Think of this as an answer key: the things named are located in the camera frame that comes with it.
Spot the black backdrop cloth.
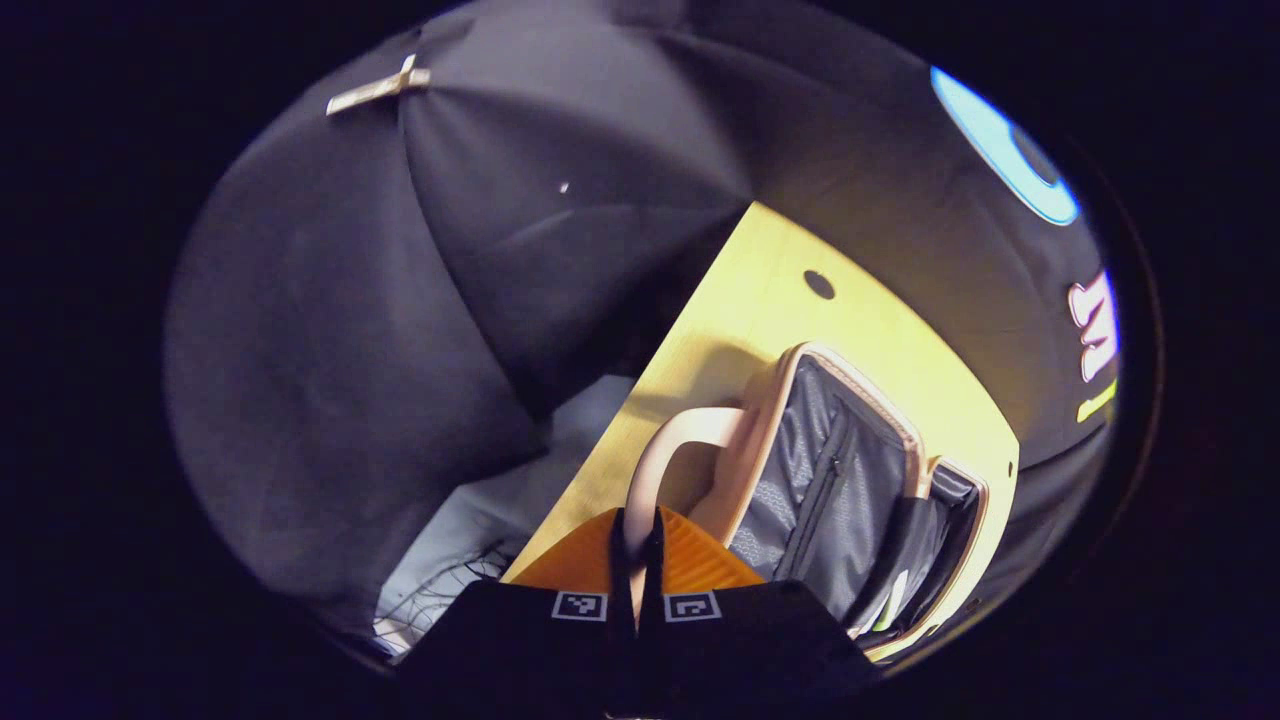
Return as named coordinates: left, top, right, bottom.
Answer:
left=165, top=0, right=1121, bottom=641

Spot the small pink suitcase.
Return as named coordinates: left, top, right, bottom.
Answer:
left=625, top=340, right=991, bottom=663

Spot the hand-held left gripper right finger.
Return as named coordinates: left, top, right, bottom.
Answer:
left=638, top=505, right=886, bottom=720

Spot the pale cloth clip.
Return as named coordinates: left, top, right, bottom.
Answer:
left=325, top=53, right=433, bottom=117

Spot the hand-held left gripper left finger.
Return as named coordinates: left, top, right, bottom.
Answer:
left=395, top=507, right=639, bottom=720

